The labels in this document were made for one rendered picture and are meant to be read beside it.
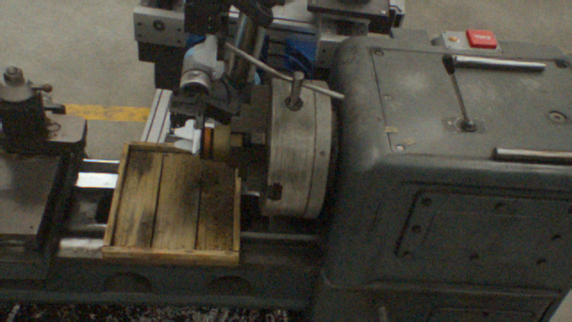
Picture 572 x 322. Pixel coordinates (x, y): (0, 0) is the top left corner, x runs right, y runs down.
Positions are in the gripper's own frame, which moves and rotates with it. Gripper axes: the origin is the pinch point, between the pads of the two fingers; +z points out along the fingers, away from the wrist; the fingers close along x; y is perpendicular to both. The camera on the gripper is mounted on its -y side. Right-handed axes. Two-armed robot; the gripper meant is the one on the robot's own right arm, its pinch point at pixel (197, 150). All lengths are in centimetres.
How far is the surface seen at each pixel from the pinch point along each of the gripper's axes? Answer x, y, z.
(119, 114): -108, 43, -135
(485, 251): -8, -64, 16
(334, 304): -31.4, -34.7, 16.6
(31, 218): -11.2, 33.0, 12.5
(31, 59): -108, 89, -170
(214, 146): 2.0, -3.7, 0.2
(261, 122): 5.4, -13.6, -5.1
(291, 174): 5.6, -20.0, 11.1
